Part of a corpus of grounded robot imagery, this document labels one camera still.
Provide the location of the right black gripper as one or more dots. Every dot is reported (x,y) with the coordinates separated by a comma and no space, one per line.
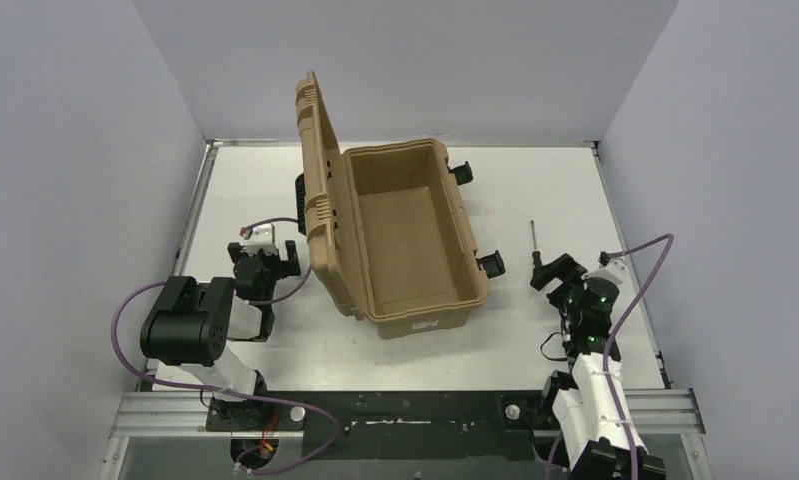
(566,269)

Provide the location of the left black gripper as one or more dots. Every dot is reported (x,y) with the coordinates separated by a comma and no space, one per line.
(264,263)

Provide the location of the yellow black handled screwdriver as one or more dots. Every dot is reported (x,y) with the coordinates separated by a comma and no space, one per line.
(535,240)

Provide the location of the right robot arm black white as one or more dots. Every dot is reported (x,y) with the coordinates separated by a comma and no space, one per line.
(587,399)

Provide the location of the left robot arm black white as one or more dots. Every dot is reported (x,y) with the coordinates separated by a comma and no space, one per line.
(191,323)

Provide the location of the black bin latch lower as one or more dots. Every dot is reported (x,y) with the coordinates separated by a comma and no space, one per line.
(492,265)

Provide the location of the black bin latch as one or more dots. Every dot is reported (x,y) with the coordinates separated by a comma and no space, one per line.
(492,265)
(462,173)

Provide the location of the tan hinged bin lid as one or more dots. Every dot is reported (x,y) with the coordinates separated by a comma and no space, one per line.
(327,202)

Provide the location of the black bin latch upper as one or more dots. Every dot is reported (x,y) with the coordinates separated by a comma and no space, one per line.
(462,173)

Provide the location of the tan plastic storage bin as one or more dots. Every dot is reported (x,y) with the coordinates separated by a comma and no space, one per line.
(417,248)

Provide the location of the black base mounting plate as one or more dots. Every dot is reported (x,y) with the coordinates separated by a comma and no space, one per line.
(397,442)

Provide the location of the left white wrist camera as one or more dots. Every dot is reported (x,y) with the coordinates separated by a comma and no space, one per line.
(258,240)

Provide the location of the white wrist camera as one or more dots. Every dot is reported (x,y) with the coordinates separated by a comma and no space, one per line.
(612,268)
(258,240)

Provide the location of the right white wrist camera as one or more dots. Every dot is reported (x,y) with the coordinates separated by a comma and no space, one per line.
(612,268)

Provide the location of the black lid handle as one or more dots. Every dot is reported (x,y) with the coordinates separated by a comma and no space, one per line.
(300,191)

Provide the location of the aluminium front frame rail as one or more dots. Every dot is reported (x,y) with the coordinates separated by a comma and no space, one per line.
(182,414)

